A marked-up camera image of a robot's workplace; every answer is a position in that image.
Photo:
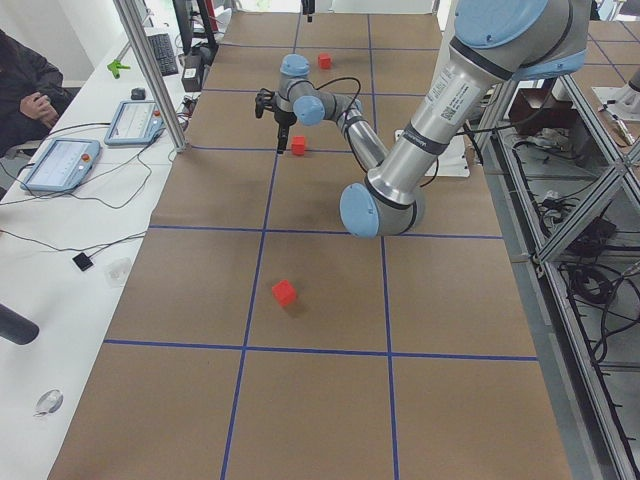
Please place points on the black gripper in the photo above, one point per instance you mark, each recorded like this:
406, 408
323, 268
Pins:
283, 118

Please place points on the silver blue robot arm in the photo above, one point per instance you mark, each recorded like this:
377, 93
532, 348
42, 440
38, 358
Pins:
493, 42

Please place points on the person's hand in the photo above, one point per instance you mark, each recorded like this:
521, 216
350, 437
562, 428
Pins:
38, 107

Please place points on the black power brick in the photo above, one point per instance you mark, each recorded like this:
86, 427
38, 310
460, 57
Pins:
192, 73

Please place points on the far blue teach pendant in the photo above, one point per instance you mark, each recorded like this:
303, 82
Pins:
135, 123

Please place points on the blue teach pendant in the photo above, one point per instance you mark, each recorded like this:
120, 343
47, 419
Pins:
135, 123
62, 166

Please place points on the black keyboard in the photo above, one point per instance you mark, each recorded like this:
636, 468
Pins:
162, 49

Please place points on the green clamp tool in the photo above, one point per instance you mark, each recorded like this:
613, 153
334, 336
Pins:
115, 67

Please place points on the brown paper table mat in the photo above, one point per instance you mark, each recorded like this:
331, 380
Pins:
406, 357

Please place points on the near blue teach pendant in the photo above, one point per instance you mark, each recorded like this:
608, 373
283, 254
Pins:
62, 166

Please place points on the small black square pad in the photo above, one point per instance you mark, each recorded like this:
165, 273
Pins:
82, 261

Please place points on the seated person in black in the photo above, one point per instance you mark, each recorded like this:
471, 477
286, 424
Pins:
25, 72

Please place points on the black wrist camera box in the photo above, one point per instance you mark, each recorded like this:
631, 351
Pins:
264, 101

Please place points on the aluminium frame upright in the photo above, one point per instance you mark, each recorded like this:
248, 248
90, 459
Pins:
137, 37

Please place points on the aluminium frame side rack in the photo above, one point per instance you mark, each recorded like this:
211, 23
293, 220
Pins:
572, 220

